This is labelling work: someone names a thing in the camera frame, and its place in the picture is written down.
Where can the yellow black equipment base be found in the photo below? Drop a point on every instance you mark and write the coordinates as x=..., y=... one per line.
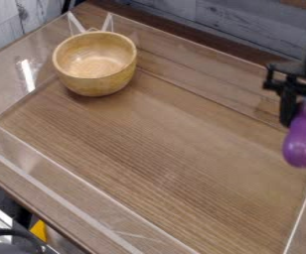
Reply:
x=30, y=243

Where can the brown wooden bowl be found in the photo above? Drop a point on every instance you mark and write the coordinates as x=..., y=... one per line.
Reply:
x=96, y=63

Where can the clear acrylic tray wall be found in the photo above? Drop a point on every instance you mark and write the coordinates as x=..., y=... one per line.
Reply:
x=164, y=169

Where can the purple toy eggplant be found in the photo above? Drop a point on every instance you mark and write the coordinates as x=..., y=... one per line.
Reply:
x=294, y=143

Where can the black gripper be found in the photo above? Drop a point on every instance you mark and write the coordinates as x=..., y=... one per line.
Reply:
x=286, y=79

